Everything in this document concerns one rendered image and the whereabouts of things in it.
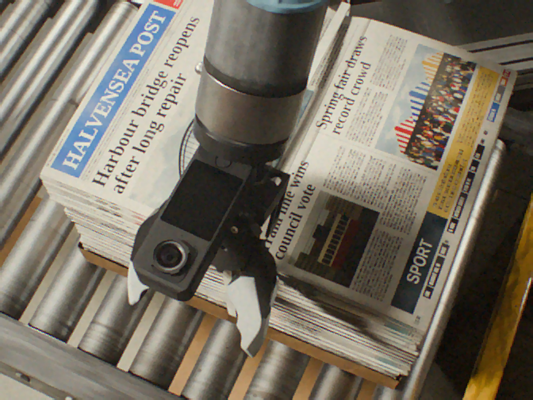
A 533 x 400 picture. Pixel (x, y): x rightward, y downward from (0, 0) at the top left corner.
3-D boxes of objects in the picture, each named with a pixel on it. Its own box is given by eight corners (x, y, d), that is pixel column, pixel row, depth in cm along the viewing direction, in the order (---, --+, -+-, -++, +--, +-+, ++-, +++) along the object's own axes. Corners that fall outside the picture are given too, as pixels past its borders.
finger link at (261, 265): (288, 309, 66) (263, 215, 62) (281, 321, 65) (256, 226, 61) (235, 307, 68) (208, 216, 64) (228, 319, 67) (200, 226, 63)
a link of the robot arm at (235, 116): (288, 110, 54) (176, 68, 55) (273, 167, 57) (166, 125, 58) (321, 68, 60) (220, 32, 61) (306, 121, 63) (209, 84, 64)
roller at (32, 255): (192, 37, 115) (189, 15, 110) (17, 336, 96) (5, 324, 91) (160, 26, 115) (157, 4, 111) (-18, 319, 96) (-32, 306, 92)
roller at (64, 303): (234, 53, 113) (233, 31, 109) (64, 359, 94) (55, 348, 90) (201, 41, 114) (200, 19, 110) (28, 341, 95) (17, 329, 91)
